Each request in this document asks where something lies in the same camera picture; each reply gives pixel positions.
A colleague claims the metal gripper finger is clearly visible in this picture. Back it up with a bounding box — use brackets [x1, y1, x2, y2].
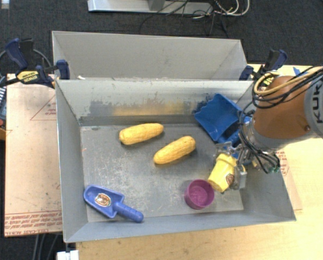
[214, 141, 234, 157]
[232, 165, 248, 191]

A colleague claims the yellow plastic cup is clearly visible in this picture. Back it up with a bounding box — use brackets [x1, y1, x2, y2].
[207, 153, 239, 193]

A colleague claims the blue plastic toy tray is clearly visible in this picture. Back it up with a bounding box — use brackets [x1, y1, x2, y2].
[192, 93, 253, 153]

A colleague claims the purple plastic cup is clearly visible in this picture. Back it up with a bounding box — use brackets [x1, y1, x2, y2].
[184, 179, 215, 210]

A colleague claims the yellow toy corn cob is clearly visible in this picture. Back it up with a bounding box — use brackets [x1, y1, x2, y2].
[118, 122, 164, 146]
[153, 135, 197, 165]

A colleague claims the grey metal bin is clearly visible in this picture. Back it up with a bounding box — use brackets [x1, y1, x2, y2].
[51, 30, 297, 244]

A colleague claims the blue toy scoop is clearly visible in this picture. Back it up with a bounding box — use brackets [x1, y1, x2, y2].
[83, 185, 144, 224]

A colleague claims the brown cardboard board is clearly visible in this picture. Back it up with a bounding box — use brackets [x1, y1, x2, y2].
[3, 73, 304, 238]

